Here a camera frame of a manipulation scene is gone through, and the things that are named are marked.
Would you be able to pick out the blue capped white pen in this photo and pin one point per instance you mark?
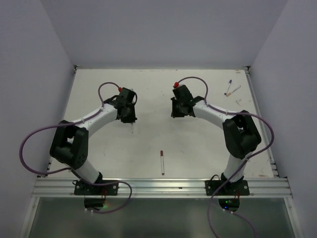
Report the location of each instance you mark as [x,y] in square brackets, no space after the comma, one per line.
[228,87]

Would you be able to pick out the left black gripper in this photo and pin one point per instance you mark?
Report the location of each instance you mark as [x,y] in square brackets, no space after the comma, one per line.
[132,119]

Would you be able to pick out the aluminium frame rail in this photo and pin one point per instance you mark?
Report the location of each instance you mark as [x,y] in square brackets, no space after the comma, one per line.
[171,188]

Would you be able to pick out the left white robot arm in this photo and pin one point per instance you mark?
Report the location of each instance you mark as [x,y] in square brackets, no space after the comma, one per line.
[70,144]

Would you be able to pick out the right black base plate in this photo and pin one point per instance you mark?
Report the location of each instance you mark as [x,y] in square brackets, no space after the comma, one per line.
[214,186]

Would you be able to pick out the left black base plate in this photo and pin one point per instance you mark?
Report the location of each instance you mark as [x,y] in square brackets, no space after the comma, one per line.
[82,188]

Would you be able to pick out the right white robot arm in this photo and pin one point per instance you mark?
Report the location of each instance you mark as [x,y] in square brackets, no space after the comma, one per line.
[241,135]

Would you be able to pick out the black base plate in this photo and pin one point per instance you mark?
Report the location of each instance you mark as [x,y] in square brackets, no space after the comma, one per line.
[82,188]
[214,186]

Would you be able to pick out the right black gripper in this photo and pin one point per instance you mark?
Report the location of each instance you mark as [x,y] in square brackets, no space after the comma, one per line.
[174,112]

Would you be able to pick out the red capped white pen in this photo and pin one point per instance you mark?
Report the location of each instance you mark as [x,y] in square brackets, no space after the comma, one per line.
[162,163]

